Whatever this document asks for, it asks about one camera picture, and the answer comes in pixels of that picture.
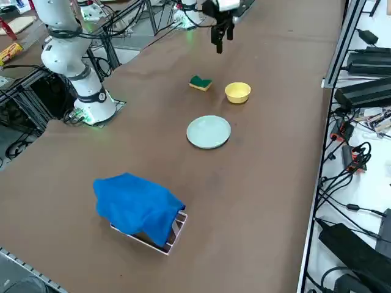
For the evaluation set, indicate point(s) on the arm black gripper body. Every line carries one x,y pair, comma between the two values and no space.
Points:
222,19

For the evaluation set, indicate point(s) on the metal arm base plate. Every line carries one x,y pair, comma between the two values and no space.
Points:
120,103

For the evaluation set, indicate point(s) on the small yellow dish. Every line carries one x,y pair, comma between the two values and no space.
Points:
237,93

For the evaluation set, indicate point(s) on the green and yellow sponge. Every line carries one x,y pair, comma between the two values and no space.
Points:
200,83

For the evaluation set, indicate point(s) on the large black case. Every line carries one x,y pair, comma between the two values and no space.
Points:
354,253

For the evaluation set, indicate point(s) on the tan mat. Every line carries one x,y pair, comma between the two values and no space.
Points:
21,24

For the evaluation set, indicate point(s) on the clear slotted rack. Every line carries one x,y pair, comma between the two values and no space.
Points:
174,232

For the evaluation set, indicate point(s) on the small black power adapter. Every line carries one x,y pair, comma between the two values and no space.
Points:
368,36

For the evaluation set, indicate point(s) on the aluminium edge rail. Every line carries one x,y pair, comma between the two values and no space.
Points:
18,262

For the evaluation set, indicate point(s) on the big black power brick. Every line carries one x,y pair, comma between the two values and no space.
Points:
369,61

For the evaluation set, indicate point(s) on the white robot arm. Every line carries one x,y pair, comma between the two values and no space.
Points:
191,16
61,58

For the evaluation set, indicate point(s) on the blue cloth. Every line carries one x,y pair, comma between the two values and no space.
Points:
131,201

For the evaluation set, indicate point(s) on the dark power brick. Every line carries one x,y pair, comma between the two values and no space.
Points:
363,93

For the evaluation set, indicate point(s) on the aluminium profile post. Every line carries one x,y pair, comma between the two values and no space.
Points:
344,42

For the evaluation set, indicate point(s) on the pale green plate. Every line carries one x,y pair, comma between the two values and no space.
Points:
208,132

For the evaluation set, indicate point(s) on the yellow snack packet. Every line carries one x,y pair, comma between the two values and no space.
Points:
10,52

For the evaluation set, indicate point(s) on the black and orange connector box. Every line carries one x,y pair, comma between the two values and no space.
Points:
343,131
355,158

